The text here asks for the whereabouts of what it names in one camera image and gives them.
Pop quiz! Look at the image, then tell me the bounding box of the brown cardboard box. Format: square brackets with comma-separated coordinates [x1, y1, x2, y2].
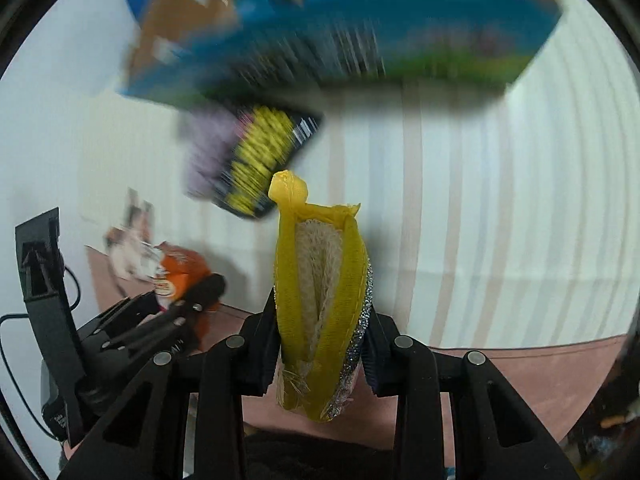
[123, 0, 261, 78]

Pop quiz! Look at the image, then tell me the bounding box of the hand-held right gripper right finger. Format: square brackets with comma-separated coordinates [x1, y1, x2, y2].
[364, 313, 581, 480]

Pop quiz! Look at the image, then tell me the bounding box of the black cable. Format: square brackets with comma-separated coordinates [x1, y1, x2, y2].
[0, 263, 82, 476]

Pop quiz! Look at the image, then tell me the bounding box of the blue printed box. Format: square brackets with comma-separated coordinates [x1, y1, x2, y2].
[120, 0, 563, 111]

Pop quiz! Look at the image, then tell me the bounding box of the orange snack packet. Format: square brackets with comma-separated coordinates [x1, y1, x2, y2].
[153, 241, 222, 351]

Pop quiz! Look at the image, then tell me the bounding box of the yellow loofah sponge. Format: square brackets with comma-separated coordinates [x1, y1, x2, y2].
[268, 170, 375, 422]

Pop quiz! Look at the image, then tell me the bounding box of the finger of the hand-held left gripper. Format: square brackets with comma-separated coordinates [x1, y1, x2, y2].
[95, 273, 227, 361]

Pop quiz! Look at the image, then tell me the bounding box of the white printed packet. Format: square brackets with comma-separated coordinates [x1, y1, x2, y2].
[103, 187, 163, 281]

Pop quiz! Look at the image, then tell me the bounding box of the black and yellow packet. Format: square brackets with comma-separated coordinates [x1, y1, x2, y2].
[212, 105, 323, 220]

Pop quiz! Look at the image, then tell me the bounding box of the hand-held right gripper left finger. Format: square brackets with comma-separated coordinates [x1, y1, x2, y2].
[58, 287, 281, 480]

